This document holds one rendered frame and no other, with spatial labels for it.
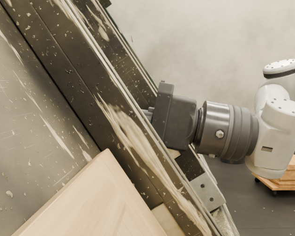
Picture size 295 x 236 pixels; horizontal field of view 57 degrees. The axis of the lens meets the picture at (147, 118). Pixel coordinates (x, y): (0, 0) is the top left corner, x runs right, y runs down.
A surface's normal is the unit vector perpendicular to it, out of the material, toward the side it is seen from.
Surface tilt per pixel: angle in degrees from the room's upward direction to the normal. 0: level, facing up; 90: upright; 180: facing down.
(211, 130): 87
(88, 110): 90
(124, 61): 90
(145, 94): 90
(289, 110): 22
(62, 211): 56
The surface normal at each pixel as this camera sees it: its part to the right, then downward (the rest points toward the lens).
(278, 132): -0.14, 0.44
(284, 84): -0.36, 0.38
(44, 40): -0.08, 0.12
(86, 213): 0.83, -0.54
